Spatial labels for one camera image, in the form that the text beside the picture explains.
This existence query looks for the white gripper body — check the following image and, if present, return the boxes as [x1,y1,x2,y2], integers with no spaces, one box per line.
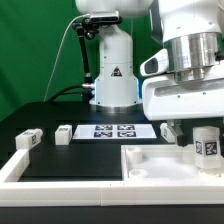
[140,49,224,121]

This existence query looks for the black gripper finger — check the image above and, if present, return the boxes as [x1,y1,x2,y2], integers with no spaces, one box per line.
[167,120,186,147]

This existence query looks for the white square tabletop panel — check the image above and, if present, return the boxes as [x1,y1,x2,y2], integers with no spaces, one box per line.
[121,144,224,182]

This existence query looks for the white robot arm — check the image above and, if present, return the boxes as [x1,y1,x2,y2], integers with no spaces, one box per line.
[75,0,224,146]

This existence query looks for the white fiducial marker sheet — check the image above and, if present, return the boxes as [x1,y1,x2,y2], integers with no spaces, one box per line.
[73,124,157,140]

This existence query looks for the white U-shaped obstacle fence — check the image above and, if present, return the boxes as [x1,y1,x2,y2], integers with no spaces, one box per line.
[0,149,224,207]

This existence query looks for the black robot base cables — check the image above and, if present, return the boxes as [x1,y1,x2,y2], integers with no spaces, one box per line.
[47,84,86,102]

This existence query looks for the grey camera on mount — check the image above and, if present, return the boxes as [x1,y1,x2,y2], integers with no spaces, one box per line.
[90,11,119,23]

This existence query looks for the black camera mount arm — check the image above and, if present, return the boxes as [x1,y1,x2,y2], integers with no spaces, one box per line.
[71,18,100,104]

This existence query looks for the white camera cable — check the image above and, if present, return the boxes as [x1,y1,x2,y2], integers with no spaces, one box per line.
[43,13,92,103]

